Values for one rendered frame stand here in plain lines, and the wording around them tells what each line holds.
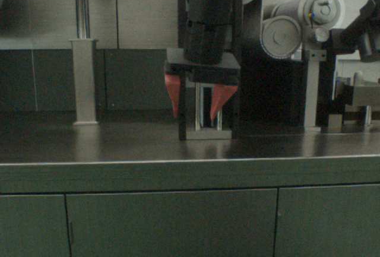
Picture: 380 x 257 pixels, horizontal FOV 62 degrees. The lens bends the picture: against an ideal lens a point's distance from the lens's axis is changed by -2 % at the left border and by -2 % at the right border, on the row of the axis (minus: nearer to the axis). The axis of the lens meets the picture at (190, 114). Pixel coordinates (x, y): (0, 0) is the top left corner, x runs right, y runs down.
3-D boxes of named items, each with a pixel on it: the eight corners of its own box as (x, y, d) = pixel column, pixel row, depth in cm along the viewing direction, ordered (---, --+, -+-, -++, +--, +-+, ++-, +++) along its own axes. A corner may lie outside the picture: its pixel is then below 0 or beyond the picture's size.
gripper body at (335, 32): (364, 51, 92) (379, 40, 85) (331, 51, 92) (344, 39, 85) (360, 31, 94) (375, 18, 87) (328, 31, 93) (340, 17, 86)
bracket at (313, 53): (304, 132, 94) (312, 24, 88) (296, 127, 100) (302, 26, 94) (321, 132, 94) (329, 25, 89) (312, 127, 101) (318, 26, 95)
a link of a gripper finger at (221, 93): (180, 105, 54) (186, 52, 50) (221, 108, 55) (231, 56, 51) (182, 127, 49) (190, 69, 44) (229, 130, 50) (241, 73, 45)
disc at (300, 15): (323, 46, 97) (287, 15, 94) (323, 46, 97) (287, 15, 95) (354, 7, 95) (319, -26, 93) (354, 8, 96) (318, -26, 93)
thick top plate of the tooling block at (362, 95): (352, 105, 97) (354, 86, 96) (299, 90, 136) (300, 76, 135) (399, 105, 98) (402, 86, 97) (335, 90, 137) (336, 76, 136)
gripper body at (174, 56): (165, 58, 50) (170, 9, 46) (230, 64, 51) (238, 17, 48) (166, 75, 44) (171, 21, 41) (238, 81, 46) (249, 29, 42)
